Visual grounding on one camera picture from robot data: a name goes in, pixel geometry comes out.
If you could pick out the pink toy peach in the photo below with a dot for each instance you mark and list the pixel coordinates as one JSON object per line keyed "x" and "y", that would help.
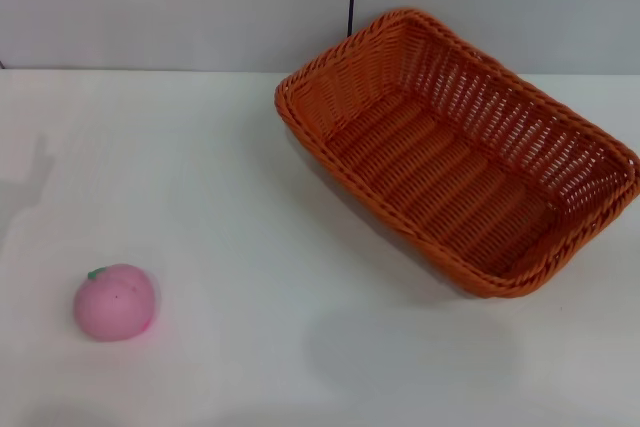
{"x": 115, "y": 304}

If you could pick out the orange woven plastic basket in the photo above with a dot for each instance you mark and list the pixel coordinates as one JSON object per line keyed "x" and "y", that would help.
{"x": 430, "y": 172}

